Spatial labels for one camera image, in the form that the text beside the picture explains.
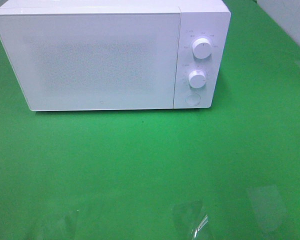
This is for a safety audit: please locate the white microwave door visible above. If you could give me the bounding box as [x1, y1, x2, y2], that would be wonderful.
[0, 13, 180, 111]

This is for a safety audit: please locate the white microwave knob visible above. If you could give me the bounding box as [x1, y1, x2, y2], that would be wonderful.
[191, 37, 212, 60]
[188, 70, 207, 89]

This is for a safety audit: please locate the round white door button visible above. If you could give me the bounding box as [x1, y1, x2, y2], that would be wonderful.
[185, 93, 201, 106]

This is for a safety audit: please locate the white microwave oven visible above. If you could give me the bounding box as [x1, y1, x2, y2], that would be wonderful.
[0, 0, 231, 109]

